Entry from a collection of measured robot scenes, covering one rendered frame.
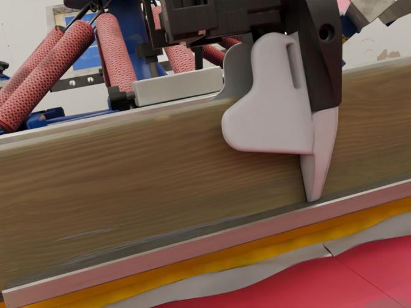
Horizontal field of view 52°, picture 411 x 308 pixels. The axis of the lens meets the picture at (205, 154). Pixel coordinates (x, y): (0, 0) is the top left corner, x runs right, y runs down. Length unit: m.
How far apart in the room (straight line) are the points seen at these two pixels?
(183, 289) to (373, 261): 0.11
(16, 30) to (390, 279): 4.41
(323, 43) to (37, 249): 0.17
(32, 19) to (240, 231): 4.36
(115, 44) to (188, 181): 0.68
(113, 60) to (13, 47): 3.71
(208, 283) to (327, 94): 0.12
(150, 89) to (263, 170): 0.38
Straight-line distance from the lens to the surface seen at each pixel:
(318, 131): 0.22
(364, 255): 0.26
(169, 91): 0.59
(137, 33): 1.14
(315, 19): 0.21
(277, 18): 0.22
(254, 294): 0.24
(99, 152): 0.22
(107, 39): 0.91
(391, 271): 0.25
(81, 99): 4.45
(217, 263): 0.25
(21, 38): 4.53
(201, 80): 0.60
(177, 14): 0.20
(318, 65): 0.21
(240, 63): 0.27
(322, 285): 0.24
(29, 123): 0.93
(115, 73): 0.81
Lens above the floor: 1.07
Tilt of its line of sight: 11 degrees down
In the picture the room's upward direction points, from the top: 11 degrees counter-clockwise
